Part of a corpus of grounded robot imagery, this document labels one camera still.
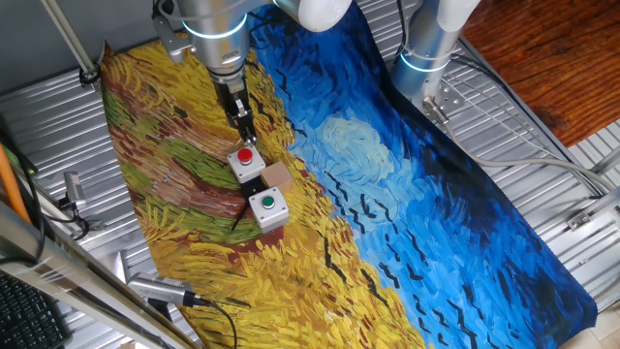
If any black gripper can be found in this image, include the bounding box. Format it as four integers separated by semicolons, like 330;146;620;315
207;65;259;145

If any grey box red button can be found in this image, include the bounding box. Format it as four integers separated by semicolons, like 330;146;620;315
226;143;267;184

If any small wooden block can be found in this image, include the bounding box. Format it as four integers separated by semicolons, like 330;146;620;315
260;160;295;196

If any black box with antenna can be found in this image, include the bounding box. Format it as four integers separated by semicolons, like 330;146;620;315
231;176;265;233

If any grey box green button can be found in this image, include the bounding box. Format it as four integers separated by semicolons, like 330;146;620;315
247;185;291;235

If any painted wheat field cloth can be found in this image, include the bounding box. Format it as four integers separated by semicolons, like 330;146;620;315
99;0;600;349

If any shiny metal plate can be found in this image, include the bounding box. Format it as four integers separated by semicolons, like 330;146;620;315
111;248;133;285

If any grey stand pole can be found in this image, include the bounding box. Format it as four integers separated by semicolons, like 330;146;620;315
40;0;102;81

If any orange pole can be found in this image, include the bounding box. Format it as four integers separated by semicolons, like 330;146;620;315
0;142;32;225

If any black keyboard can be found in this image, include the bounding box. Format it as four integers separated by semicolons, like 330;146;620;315
0;270;74;349

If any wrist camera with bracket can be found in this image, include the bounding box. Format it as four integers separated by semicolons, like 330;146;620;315
152;0;196;65

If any small grey camera on clamp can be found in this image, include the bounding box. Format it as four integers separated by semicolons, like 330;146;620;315
57;171;106;233

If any black camera cable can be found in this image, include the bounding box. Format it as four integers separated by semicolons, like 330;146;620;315
193;296;239;349

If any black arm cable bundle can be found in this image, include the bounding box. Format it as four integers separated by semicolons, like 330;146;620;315
395;0;411;59

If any silver ribbed camera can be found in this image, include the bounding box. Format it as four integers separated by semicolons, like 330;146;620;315
126;271;208;308

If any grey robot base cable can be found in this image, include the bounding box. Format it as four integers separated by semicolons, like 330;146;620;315
421;95;617;195

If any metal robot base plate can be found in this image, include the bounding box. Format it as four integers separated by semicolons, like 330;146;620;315
419;79;467;123

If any aluminium frame bar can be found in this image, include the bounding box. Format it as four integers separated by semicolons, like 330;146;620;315
0;199;202;349

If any metal corner bracket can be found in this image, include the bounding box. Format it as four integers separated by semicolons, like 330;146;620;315
565;186;620;232

